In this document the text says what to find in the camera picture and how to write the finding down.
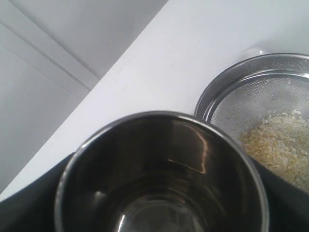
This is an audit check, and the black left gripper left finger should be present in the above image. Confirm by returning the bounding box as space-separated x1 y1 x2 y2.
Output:
0 153 74 232

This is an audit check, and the stainless steel cup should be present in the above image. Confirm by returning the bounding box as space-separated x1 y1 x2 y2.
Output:
54 111 270 232

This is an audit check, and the yellow-white powder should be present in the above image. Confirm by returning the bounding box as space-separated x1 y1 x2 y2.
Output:
239 110 309 192

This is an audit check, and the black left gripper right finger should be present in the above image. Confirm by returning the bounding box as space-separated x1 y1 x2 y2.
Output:
250 158 309 232

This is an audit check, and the round steel mesh sieve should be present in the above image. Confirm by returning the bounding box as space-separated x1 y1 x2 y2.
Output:
194 53 309 189

